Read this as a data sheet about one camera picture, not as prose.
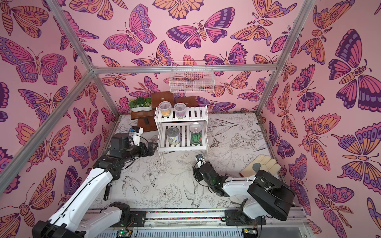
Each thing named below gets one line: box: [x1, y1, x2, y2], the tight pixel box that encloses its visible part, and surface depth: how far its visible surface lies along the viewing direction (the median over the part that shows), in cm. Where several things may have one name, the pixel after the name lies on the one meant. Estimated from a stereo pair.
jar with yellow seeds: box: [158, 100, 173, 118], surface depth 81 cm
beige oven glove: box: [239, 153, 282, 178], surface depth 92 cm
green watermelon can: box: [189, 121, 203, 145], surface depth 83 cm
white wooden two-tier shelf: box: [154, 105, 209, 162], surface depth 89 cm
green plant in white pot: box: [127, 96, 153, 113], surface depth 99 cm
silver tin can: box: [166, 126, 181, 146], surface depth 85 cm
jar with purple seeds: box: [173, 102, 187, 119], surface depth 80 cm
